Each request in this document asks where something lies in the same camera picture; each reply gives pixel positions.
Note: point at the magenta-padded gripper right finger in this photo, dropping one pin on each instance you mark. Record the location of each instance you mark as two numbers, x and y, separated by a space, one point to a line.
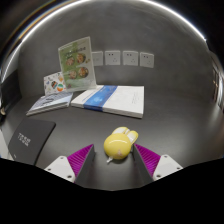
148 160

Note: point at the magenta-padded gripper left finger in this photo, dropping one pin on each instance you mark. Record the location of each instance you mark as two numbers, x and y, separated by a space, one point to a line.
78 161

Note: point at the white book with blue band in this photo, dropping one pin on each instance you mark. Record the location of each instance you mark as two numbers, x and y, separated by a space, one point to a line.
123 100

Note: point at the black mouse pad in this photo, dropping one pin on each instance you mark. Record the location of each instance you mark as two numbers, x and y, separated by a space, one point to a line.
33 140

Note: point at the green acrylic sign stand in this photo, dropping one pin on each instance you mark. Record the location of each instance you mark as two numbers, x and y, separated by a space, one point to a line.
76 63

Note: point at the colourful sticker card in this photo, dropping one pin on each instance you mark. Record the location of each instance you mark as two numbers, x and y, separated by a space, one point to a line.
53 83

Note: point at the grey striped book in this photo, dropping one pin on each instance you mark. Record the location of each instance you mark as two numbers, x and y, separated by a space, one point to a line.
50 101

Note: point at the yellow rabbit-shaped computer mouse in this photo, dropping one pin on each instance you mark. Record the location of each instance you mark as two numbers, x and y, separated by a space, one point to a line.
116 145

